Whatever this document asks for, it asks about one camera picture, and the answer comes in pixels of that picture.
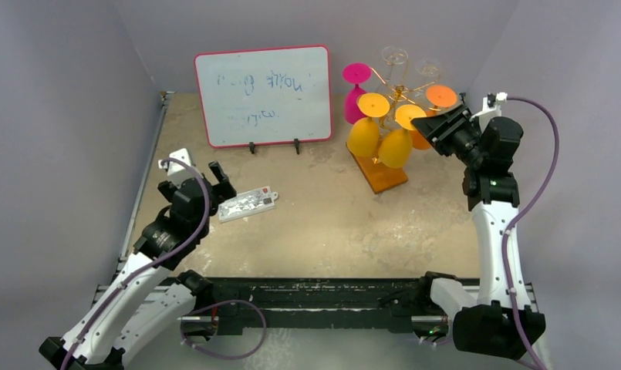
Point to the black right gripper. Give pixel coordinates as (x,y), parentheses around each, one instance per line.
(443,130)

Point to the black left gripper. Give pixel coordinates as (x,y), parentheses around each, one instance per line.
(222,188)

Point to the white plastic packaged item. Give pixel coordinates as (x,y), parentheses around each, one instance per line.
(247,204)

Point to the yellow wine glass front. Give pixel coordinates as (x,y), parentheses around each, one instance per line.
(396,147)

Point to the yellow wine glass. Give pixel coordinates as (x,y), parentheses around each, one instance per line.
(396,147)
(364,135)

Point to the red framed whiteboard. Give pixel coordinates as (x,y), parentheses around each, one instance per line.
(265,96)

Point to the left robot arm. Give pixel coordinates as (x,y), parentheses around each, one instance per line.
(121,322)

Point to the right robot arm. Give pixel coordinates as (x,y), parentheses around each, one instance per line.
(499,321)

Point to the orange wine glass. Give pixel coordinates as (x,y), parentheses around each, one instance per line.
(432,100)

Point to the clear wine glass right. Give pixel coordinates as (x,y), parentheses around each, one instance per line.
(429,71)

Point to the clear wine glass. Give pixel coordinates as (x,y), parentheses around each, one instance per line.
(393,56)
(429,71)

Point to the yellow wine glass left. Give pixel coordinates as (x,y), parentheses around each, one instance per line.
(364,135)

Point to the clear wine glass left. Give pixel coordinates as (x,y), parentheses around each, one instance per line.
(393,56)

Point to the pink wine glass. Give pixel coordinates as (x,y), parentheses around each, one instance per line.
(356,74)

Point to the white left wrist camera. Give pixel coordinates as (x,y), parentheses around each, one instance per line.
(176,165)

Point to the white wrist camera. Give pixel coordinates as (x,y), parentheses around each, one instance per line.
(176,165)
(491,107)

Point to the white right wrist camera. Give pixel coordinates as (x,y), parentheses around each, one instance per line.
(491,107)

